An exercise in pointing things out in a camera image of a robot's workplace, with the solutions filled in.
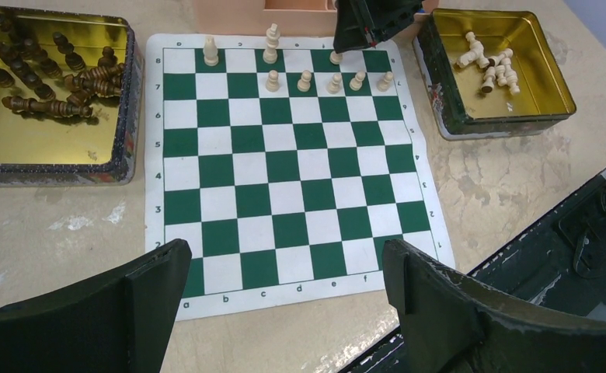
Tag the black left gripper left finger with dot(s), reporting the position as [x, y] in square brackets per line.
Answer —
[117, 321]

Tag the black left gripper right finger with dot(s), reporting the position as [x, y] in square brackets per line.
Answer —
[451, 322]

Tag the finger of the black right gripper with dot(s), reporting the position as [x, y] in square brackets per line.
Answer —
[361, 24]

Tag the white chess piece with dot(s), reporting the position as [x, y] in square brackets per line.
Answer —
[305, 81]
[335, 84]
[272, 42]

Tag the white pawn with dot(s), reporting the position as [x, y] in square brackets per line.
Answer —
[356, 83]
[385, 81]
[272, 81]

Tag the white bishop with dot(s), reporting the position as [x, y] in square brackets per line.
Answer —
[210, 51]

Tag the gold tin with white pieces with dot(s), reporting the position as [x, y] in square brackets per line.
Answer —
[490, 74]

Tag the green white chess board mat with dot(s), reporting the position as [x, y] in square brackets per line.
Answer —
[287, 196]

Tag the gold tin with dark pieces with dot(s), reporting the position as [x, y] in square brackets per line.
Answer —
[70, 98]

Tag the pink desk organizer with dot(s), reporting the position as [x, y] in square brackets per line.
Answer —
[253, 17]

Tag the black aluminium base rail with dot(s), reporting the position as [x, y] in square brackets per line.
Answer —
[558, 262]

